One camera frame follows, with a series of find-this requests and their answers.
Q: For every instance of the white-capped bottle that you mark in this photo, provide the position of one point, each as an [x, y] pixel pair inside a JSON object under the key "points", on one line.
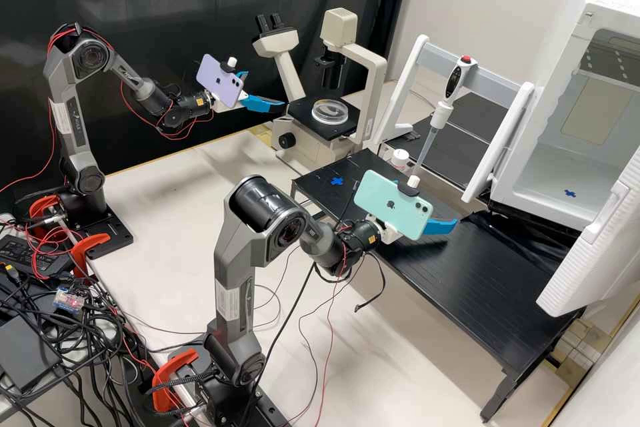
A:
{"points": [[400, 159]]}

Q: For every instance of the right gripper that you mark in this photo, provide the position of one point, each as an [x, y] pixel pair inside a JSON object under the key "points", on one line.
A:
{"points": [[387, 236]]}

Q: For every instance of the right wrist camera phone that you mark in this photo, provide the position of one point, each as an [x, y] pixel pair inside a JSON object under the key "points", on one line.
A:
{"points": [[390, 204]]}

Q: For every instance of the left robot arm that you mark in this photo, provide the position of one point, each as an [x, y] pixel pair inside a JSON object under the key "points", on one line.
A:
{"points": [[65, 97]]}

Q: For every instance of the black platform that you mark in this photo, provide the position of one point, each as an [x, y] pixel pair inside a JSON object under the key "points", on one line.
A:
{"points": [[325, 182], [450, 157], [475, 297], [480, 117]]}

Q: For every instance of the petri dish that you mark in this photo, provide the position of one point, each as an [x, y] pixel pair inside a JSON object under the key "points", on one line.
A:
{"points": [[330, 112]]}

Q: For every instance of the incubator door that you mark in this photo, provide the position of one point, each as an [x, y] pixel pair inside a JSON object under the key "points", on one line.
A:
{"points": [[590, 267]]}

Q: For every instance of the white incubator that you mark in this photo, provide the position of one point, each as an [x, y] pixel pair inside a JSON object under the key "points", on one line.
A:
{"points": [[550, 162]]}

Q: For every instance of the wrist camera phone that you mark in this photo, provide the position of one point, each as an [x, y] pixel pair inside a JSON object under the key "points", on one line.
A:
{"points": [[390, 204], [217, 79]]}

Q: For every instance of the left wrist camera phone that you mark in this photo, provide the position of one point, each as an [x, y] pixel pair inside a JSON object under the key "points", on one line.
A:
{"points": [[217, 79]]}

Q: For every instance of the pipette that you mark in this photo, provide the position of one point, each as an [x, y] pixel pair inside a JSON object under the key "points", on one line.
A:
{"points": [[457, 79]]}

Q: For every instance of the small circuit board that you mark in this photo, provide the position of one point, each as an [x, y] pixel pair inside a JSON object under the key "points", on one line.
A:
{"points": [[70, 298]]}

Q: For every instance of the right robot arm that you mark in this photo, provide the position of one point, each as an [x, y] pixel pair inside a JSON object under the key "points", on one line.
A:
{"points": [[235, 267]]}

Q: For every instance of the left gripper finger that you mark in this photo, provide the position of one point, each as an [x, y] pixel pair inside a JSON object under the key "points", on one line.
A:
{"points": [[242, 72], [262, 104]]}

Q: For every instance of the red clamp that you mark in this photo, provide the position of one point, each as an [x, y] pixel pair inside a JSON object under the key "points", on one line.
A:
{"points": [[42, 207], [92, 244], [172, 367]]}

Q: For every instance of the cream microscope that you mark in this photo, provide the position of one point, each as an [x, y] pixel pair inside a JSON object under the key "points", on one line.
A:
{"points": [[300, 139]]}

